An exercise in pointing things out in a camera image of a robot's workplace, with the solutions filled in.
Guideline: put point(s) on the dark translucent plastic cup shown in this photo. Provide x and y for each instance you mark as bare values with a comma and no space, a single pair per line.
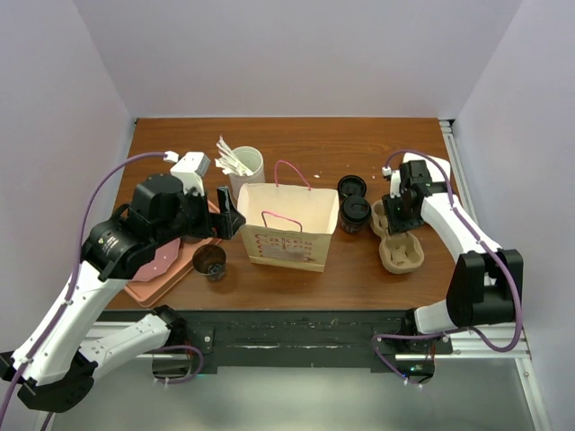
210,261

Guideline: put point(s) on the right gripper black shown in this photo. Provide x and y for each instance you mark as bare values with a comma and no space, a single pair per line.
396,224

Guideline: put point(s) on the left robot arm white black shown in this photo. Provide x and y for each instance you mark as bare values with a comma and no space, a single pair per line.
54,369

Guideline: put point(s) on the pink dotted plate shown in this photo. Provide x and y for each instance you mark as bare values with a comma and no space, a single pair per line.
164,257

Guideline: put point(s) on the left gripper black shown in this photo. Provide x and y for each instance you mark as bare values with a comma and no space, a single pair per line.
214,224

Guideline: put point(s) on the white rectangular plate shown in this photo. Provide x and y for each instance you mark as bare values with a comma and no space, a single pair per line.
429,173

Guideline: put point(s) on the white cylindrical holder cup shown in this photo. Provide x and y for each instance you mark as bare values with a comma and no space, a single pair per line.
252,160

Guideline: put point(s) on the salmon pink plastic tray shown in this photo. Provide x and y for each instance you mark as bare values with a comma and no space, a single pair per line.
146,294

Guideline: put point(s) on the paper bag with pink handles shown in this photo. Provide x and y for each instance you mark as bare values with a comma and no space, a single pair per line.
288,226

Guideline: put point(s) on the black cup lid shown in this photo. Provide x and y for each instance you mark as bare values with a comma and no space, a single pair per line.
351,185
355,209

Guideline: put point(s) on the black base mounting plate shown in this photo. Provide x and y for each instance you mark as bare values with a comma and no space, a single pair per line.
290,339

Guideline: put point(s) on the brown pulp cup carrier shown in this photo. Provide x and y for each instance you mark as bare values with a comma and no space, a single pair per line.
400,253

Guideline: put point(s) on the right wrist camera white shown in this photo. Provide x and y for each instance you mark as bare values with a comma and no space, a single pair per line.
395,179

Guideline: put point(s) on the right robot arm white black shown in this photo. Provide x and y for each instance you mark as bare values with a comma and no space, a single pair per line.
487,280

